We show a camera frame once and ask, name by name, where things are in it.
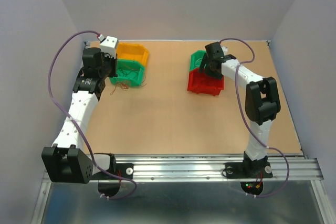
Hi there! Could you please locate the green plastic bin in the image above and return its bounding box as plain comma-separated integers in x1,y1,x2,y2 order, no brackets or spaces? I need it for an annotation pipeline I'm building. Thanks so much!
190,50,206,71
110,59,145,87

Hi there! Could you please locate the black wire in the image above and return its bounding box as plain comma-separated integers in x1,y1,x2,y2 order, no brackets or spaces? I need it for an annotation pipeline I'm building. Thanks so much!
117,67,140,78

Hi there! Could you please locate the yellow plastic bin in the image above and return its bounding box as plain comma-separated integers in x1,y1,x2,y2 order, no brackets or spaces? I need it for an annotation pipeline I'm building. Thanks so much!
117,42,149,67

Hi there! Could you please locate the red plastic bin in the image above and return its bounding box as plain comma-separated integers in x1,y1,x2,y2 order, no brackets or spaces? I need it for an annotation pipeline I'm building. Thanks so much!
187,68,225,96

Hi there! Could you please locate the wire bundle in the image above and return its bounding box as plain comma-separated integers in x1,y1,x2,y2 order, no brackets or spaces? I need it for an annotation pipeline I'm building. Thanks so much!
109,73,148,96

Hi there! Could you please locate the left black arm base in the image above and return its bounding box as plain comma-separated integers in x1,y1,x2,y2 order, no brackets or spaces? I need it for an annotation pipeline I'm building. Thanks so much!
96,163,134,180

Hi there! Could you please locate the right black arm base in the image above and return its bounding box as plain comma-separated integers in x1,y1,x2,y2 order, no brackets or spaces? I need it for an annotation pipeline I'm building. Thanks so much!
222,162,273,179

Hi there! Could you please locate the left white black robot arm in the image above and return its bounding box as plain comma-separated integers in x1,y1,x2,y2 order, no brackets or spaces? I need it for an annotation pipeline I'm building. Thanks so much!
41,47,118,184

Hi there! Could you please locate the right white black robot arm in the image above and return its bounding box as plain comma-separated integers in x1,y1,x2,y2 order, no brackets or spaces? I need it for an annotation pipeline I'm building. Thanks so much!
199,39,281,177

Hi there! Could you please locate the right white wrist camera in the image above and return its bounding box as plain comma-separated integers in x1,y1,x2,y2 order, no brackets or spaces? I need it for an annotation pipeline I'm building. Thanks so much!
221,46,228,55

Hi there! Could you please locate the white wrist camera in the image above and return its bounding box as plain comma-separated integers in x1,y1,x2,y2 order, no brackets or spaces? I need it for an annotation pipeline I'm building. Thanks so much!
98,34,119,56
221,46,228,55

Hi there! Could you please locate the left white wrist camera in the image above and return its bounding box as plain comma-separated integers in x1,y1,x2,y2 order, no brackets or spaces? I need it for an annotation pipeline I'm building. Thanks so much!
98,34,119,56

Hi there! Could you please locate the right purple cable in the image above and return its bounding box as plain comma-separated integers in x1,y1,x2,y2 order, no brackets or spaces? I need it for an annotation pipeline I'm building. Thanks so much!
219,37,291,198

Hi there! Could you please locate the aluminium front rail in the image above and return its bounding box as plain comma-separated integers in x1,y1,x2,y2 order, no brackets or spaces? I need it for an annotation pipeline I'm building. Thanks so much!
89,154,323,183

